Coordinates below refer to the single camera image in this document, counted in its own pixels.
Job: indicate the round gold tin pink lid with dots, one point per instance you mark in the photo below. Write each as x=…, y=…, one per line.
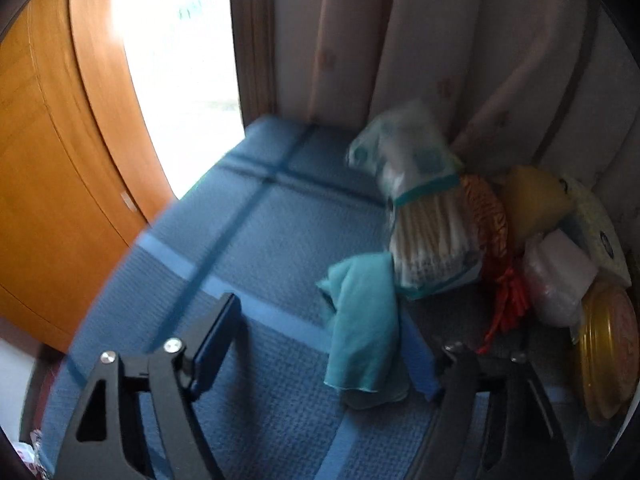
x=608, y=350

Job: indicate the yellow patterned tissue box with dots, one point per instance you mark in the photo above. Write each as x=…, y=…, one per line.
x=592, y=230

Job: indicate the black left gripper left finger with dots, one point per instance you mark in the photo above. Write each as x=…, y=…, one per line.
x=136, y=410

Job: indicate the beige floral curtain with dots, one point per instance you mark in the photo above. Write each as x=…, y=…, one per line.
x=510, y=82

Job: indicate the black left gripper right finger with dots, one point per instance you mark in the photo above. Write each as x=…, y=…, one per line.
x=493, y=419

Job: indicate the orange wooden cabinet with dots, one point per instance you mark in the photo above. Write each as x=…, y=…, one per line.
x=79, y=175

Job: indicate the teal cloth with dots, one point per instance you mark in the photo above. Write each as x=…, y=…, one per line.
x=362, y=316

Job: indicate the plastic bag of chopsticks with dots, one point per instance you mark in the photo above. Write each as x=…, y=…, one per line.
x=433, y=238

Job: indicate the yellow sponge block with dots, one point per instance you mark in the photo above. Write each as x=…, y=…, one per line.
x=535, y=202

